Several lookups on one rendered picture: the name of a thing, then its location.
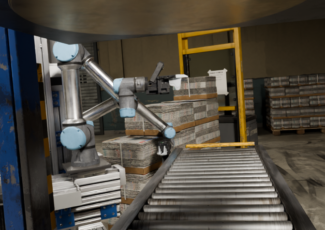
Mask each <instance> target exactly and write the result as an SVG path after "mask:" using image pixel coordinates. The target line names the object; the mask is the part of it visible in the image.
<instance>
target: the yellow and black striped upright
mask: <svg viewBox="0 0 325 230"><path fill-rule="evenodd" d="M37 74H38V84H39V95H40V106H41V117H42V127H43V137H44V153H45V163H46V174H47V185H48V195H49V206H50V217H51V228H52V230H53V229H55V228H56V221H55V211H54V210H55V206H54V196H53V185H52V174H51V164H50V152H49V142H48V131H47V120H46V109H45V99H44V84H43V76H42V66H41V63H37Z"/></svg>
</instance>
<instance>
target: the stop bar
mask: <svg viewBox="0 0 325 230"><path fill-rule="evenodd" d="M254 145H255V142H233V143H209V144H186V145H185V148H203V147H229V146H254Z"/></svg>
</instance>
